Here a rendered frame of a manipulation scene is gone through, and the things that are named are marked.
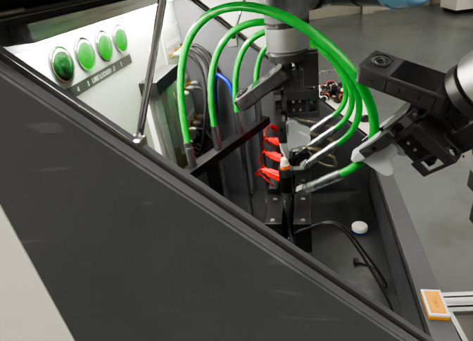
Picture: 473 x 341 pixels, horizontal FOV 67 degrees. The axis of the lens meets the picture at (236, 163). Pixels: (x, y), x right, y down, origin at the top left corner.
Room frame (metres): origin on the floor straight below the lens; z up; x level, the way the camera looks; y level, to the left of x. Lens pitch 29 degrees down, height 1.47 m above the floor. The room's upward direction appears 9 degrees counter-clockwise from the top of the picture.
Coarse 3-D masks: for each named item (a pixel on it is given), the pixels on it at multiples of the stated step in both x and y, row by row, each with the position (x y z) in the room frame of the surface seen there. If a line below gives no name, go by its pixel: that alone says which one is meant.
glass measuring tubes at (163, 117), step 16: (176, 64) 0.84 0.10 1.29; (144, 80) 0.73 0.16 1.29; (160, 80) 0.73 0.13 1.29; (176, 80) 0.83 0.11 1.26; (160, 96) 0.73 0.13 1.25; (176, 96) 0.82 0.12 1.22; (160, 112) 0.72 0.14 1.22; (176, 112) 0.79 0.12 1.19; (160, 128) 0.72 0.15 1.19; (176, 128) 0.79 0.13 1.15; (160, 144) 0.72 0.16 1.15; (176, 144) 0.75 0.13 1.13; (176, 160) 0.73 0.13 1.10
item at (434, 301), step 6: (420, 294) 0.40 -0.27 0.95; (426, 294) 0.39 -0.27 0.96; (432, 294) 0.39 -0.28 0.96; (438, 294) 0.38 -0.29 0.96; (432, 300) 0.38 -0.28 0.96; (438, 300) 0.37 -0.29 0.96; (432, 306) 0.36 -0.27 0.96; (438, 306) 0.36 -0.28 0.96; (432, 312) 0.36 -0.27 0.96; (438, 312) 0.35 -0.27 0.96; (444, 312) 0.35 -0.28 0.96; (432, 318) 0.35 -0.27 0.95; (438, 318) 0.35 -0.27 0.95; (444, 318) 0.35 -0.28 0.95
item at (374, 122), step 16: (208, 16) 0.62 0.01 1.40; (272, 16) 0.55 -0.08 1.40; (288, 16) 0.54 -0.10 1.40; (192, 32) 0.64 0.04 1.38; (304, 32) 0.52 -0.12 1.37; (320, 32) 0.52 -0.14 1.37; (336, 48) 0.50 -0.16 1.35; (352, 64) 0.49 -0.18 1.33; (352, 80) 0.49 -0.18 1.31; (368, 96) 0.47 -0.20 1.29; (368, 112) 0.47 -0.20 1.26; (192, 144) 0.69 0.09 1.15
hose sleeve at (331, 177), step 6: (330, 174) 0.50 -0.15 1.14; (336, 174) 0.50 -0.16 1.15; (312, 180) 0.53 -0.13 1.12; (318, 180) 0.52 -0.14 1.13; (324, 180) 0.51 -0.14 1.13; (330, 180) 0.50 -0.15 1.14; (336, 180) 0.49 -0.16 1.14; (306, 186) 0.53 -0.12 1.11; (312, 186) 0.52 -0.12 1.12; (318, 186) 0.51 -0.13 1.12; (324, 186) 0.51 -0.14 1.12; (306, 192) 0.53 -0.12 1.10
